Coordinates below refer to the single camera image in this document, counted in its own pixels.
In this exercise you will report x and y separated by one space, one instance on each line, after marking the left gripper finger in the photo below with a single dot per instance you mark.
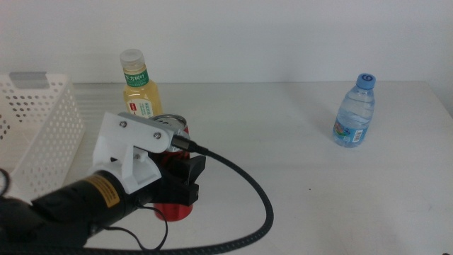
191 168

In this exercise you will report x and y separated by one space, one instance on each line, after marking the red cola can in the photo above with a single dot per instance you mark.
175 212

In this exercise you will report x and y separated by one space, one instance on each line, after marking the yellow tea bottle green label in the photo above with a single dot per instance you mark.
138 92

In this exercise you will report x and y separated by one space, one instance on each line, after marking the clear water bottle blue cap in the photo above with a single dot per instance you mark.
354 117

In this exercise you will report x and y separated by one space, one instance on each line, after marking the white perforated plastic basket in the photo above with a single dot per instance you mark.
60 78

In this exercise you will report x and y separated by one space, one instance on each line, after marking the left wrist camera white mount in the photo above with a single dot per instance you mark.
124 148

